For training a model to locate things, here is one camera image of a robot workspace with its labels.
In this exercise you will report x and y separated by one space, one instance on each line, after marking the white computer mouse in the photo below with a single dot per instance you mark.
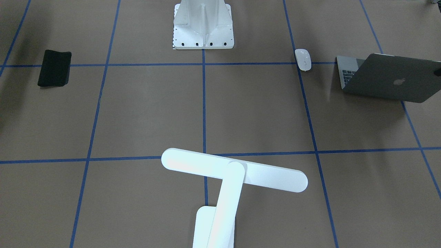
303 59

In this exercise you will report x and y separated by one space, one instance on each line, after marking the grey laptop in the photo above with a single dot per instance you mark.
390 77

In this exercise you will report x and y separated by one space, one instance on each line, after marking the white desk lamp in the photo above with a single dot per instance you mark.
215 226

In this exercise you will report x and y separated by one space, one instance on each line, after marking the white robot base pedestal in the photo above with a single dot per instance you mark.
203 24

